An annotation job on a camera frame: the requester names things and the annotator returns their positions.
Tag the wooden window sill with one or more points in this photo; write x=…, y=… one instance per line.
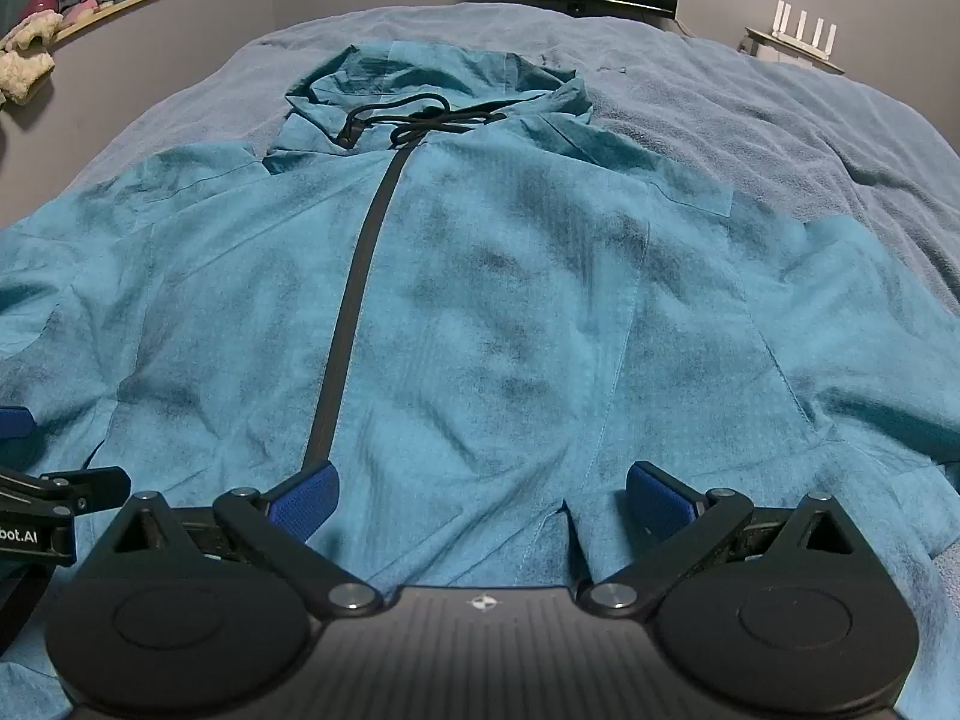
x=112, y=9

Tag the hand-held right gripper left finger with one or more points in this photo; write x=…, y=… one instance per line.
x=304, y=501

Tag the pink plush toy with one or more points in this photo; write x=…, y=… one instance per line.
x=36, y=4

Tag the blue fleece blanket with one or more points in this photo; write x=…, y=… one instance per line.
x=750, y=90

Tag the cream plush toy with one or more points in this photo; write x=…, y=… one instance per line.
x=26, y=64

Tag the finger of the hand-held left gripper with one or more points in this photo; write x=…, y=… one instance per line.
x=94, y=487
x=15, y=421

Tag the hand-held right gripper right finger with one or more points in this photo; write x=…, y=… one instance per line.
x=661, y=499

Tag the teal hooded jacket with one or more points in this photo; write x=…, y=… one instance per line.
x=487, y=277

